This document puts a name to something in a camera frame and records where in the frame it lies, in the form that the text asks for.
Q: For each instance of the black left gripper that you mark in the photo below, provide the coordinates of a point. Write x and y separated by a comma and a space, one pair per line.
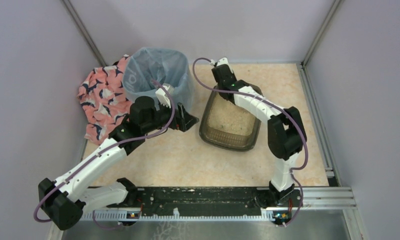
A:
180, 117

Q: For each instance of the grey plastic litter box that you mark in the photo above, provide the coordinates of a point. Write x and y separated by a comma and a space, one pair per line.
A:
224, 140

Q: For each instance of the blue plastic trash bag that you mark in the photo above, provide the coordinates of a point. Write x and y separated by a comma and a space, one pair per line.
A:
166, 66

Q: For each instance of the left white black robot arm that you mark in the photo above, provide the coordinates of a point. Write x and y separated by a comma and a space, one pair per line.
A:
67, 198

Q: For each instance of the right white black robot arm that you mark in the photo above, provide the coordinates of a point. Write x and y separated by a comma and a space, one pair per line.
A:
286, 136

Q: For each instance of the pink patterned cloth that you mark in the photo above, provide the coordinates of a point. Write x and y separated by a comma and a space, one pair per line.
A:
103, 100

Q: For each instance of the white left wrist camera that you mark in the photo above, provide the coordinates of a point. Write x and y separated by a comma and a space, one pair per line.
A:
162, 95

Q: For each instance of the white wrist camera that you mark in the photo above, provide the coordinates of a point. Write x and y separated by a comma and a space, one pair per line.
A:
162, 95
221, 61

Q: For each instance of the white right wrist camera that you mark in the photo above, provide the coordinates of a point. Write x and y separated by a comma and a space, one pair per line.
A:
221, 61

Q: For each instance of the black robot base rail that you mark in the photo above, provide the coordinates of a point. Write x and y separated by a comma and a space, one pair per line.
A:
209, 204

